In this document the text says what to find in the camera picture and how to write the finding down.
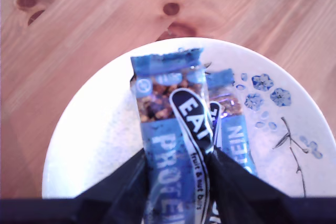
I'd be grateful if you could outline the blue protein snackbar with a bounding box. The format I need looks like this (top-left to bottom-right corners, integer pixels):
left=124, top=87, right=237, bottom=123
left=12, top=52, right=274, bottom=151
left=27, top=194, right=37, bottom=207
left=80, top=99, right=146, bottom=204
left=130, top=47, right=215, bottom=224
left=204, top=68, right=259, bottom=177

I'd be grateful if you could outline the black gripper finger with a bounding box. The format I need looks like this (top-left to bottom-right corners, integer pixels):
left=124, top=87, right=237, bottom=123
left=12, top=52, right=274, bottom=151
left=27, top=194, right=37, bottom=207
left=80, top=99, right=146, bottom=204
left=207, top=149, right=289, bottom=223
left=78, top=149, right=150, bottom=223

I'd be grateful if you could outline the white plate with blue flowers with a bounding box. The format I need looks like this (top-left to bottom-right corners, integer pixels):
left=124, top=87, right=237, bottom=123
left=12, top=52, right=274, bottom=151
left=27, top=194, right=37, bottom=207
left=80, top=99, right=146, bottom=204
left=41, top=37, right=336, bottom=199

